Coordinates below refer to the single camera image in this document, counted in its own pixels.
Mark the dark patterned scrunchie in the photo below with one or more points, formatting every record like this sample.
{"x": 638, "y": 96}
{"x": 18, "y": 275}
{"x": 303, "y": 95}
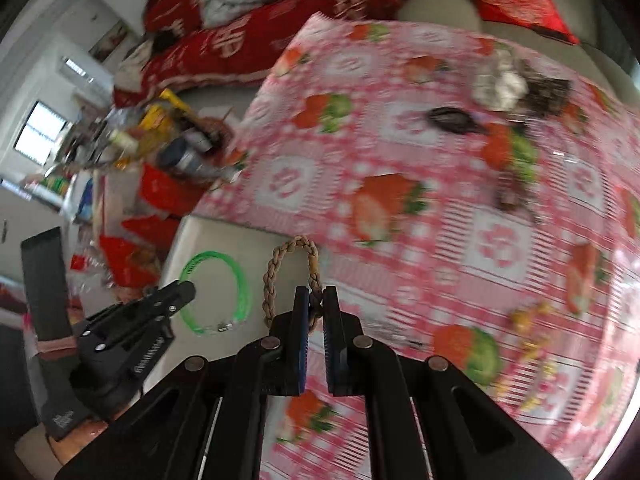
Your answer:
{"x": 545, "y": 96}

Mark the white jewelry tray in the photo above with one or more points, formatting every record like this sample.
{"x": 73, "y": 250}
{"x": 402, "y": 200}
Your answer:
{"x": 252, "y": 249}

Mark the black oval hair clip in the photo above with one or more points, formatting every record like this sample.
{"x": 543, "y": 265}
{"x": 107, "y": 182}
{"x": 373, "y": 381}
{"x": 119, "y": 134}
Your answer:
{"x": 454, "y": 120}

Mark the black box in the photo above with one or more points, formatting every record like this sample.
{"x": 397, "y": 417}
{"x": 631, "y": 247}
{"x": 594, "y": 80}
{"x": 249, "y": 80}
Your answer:
{"x": 47, "y": 301}

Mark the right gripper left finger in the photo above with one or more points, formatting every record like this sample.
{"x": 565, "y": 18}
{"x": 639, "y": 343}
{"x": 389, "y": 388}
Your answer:
{"x": 284, "y": 364}

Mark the red quilt with characters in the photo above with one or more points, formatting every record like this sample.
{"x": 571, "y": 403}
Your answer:
{"x": 187, "y": 52}

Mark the green translucent bangle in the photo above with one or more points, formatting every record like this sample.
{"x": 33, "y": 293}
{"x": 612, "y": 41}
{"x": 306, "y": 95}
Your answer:
{"x": 222, "y": 300}

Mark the cream satin scrunchie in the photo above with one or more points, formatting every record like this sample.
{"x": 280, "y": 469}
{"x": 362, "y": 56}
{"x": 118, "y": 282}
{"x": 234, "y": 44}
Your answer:
{"x": 497, "y": 84}

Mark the yellow snack package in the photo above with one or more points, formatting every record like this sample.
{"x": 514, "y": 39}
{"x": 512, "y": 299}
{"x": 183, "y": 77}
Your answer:
{"x": 160, "y": 122}

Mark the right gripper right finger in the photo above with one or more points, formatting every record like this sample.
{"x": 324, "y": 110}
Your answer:
{"x": 344, "y": 343}

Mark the pink strawberry tablecloth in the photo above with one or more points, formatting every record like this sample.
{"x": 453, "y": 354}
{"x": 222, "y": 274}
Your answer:
{"x": 437, "y": 237}

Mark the dark blue bottle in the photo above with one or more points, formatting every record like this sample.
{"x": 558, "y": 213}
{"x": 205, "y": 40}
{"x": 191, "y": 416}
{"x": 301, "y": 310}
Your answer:
{"x": 193, "y": 154}

